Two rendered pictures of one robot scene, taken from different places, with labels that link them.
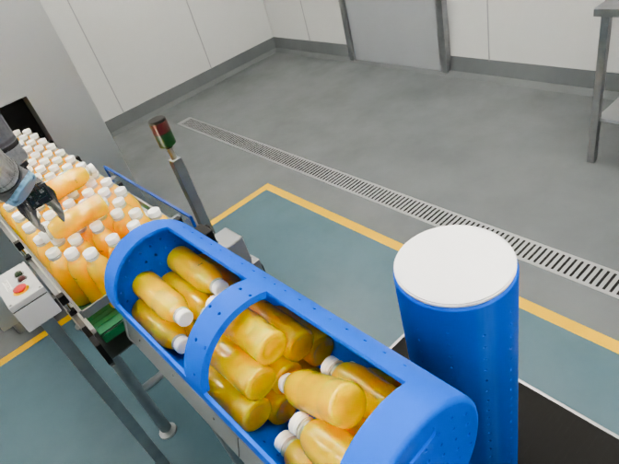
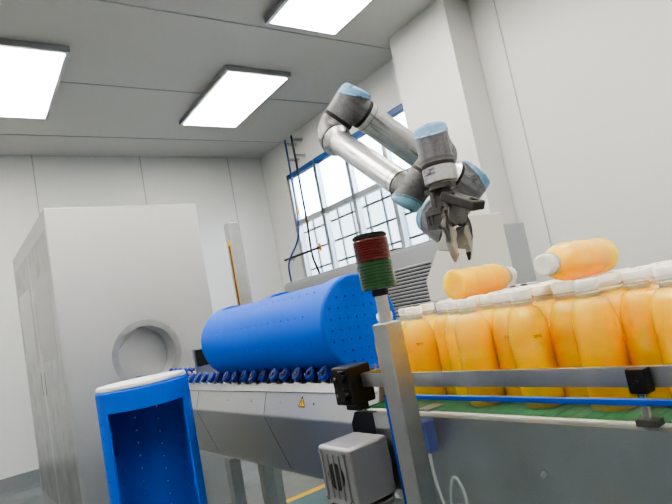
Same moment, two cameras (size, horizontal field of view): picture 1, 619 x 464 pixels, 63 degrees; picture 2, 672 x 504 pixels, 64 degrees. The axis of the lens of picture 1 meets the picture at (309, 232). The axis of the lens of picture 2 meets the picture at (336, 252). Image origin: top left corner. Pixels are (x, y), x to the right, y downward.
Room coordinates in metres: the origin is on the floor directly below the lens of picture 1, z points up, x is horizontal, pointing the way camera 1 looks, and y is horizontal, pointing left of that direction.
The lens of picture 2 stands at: (2.68, 0.25, 1.14)
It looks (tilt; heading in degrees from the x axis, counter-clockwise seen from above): 6 degrees up; 175
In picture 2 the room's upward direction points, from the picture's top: 11 degrees counter-clockwise
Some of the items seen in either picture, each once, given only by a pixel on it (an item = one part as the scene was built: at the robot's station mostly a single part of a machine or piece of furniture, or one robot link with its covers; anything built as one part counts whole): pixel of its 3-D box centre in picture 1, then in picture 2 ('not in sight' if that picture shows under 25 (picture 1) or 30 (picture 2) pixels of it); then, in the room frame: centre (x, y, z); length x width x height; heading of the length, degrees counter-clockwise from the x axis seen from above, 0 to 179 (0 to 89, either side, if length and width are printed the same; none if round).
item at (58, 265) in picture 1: (70, 277); not in sight; (1.33, 0.76, 1.00); 0.07 x 0.07 x 0.19
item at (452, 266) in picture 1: (453, 262); (141, 380); (0.86, -0.30, 1.03); 0.28 x 0.28 x 0.01
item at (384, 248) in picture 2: (159, 126); (371, 250); (1.73, 0.39, 1.23); 0.06 x 0.06 x 0.04
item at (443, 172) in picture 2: (8, 156); (439, 176); (1.29, 0.68, 1.43); 0.10 x 0.09 x 0.05; 123
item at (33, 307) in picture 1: (26, 295); not in sight; (1.23, 0.84, 1.05); 0.20 x 0.10 x 0.10; 33
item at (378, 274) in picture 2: (165, 138); (376, 275); (1.73, 0.39, 1.18); 0.06 x 0.06 x 0.05
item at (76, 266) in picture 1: (88, 278); not in sight; (1.30, 0.69, 1.00); 0.07 x 0.07 x 0.19
